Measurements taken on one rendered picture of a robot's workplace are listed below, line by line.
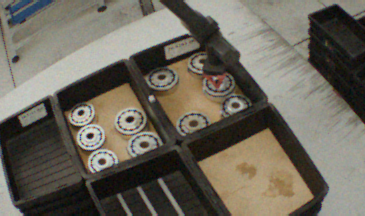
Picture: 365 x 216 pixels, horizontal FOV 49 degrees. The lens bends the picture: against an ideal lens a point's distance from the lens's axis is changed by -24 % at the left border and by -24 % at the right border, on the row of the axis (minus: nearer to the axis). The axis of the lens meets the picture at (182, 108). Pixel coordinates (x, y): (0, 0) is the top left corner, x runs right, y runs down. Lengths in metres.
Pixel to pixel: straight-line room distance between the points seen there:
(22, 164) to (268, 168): 0.83
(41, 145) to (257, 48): 0.96
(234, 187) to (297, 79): 0.62
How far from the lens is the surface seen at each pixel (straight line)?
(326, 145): 1.66
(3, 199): 1.74
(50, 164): 1.56
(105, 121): 1.61
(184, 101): 1.61
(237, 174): 1.42
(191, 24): 1.34
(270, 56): 1.94
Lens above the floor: 2.01
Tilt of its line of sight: 48 degrees down
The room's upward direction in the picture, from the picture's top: 9 degrees counter-clockwise
